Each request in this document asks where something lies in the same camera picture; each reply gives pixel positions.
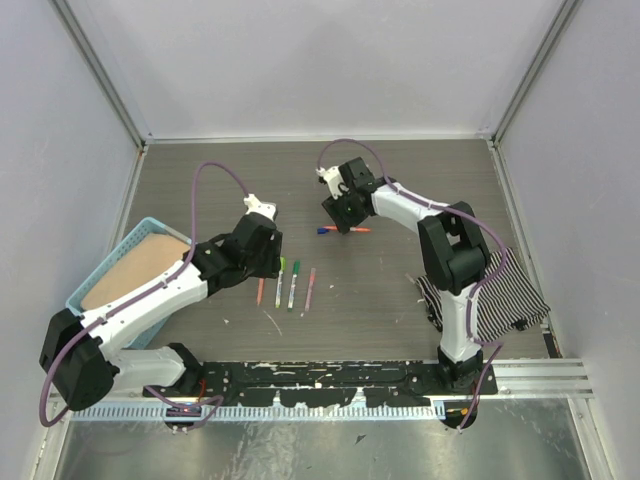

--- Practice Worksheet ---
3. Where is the orange white marker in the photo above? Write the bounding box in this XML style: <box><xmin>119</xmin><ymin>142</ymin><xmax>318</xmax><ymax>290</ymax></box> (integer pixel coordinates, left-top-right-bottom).
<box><xmin>323</xmin><ymin>225</ymin><xmax>372</xmax><ymax>233</ymax></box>

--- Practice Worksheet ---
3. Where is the orange slim pen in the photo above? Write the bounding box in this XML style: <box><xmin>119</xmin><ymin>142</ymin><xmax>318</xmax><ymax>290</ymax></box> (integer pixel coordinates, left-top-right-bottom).
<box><xmin>256</xmin><ymin>278</ymin><xmax>265</xmax><ymax>306</ymax></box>

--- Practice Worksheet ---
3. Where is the white marker lime end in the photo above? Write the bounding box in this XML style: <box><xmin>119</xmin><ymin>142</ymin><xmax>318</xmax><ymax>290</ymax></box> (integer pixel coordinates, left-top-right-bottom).
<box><xmin>274</xmin><ymin>256</ymin><xmax>286</xmax><ymax>309</ymax></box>

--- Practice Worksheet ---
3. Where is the white marker green end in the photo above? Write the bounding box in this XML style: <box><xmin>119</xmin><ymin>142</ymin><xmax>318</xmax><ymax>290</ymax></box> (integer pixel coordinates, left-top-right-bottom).
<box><xmin>287</xmin><ymin>260</ymin><xmax>301</xmax><ymax>312</ymax></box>

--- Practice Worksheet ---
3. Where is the pink highlighter pen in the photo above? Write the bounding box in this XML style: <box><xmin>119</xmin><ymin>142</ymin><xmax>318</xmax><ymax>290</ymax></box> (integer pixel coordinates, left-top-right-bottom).
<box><xmin>304</xmin><ymin>267</ymin><xmax>317</xmax><ymax>313</ymax></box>

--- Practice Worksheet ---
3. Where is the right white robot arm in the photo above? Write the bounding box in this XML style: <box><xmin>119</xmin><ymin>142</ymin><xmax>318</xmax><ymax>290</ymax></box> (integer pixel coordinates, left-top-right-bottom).
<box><xmin>316</xmin><ymin>157</ymin><xmax>490</xmax><ymax>395</ymax></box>

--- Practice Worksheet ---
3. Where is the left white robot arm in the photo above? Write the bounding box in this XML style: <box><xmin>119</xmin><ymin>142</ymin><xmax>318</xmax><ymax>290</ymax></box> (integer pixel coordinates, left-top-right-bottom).
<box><xmin>39</xmin><ymin>204</ymin><xmax>282</xmax><ymax>411</ymax></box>

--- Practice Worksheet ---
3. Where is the light blue plastic basket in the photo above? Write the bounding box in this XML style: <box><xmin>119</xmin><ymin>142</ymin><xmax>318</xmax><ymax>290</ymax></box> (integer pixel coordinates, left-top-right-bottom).
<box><xmin>43</xmin><ymin>218</ymin><xmax>207</xmax><ymax>361</ymax></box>

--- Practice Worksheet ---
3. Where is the striped black white cloth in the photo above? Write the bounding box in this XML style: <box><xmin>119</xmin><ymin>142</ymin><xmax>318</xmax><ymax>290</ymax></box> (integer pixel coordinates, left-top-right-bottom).
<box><xmin>414</xmin><ymin>247</ymin><xmax>550</xmax><ymax>342</ymax></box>

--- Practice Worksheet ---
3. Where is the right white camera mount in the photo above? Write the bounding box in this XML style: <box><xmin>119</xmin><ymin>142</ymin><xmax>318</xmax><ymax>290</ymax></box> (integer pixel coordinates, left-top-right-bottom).
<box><xmin>316</xmin><ymin>166</ymin><xmax>349</xmax><ymax>199</ymax></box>

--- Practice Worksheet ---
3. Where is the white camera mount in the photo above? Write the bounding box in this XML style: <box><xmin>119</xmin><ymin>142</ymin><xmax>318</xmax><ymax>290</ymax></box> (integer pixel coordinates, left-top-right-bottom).
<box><xmin>316</xmin><ymin>166</ymin><xmax>349</xmax><ymax>199</ymax></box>
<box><xmin>243</xmin><ymin>193</ymin><xmax>278</xmax><ymax>222</ymax></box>

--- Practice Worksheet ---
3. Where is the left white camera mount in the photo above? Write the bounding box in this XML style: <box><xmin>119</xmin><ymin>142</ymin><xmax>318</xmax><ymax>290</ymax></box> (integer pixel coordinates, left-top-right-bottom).
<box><xmin>243</xmin><ymin>193</ymin><xmax>278</xmax><ymax>222</ymax></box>

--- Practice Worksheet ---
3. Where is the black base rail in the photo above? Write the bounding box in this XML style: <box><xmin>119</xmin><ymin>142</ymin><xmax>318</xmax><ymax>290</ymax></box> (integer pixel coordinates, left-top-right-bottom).
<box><xmin>156</xmin><ymin>361</ymin><xmax>477</xmax><ymax>408</ymax></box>

